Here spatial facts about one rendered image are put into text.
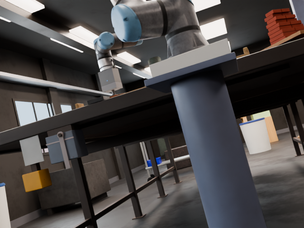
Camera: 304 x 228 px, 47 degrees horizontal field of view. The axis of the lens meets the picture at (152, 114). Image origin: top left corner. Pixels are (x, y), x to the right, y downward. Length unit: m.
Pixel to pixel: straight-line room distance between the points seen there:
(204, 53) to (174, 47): 0.13
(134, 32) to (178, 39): 0.14
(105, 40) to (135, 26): 0.59
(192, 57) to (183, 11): 0.18
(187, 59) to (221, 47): 0.10
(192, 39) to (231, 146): 0.34
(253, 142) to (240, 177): 6.15
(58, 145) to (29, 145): 0.16
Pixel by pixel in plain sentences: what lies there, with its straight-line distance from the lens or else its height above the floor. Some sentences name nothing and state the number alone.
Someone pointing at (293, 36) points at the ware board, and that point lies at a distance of 1.93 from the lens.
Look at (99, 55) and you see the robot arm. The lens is 1.77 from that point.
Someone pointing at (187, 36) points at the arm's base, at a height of 0.97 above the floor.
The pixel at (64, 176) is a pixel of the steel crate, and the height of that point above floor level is 0.55.
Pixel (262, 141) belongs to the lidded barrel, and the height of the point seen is 0.20.
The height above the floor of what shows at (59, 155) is 0.74.
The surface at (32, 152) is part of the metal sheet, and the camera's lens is 1.66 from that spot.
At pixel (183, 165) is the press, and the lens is 7.93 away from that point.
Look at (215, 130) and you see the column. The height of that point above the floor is 0.68.
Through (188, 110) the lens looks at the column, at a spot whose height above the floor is 0.75.
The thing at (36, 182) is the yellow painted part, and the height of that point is 0.65.
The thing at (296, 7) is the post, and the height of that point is 1.53.
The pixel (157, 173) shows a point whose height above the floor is 0.30.
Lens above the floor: 0.68
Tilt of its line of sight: 5 degrees up
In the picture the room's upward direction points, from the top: 15 degrees counter-clockwise
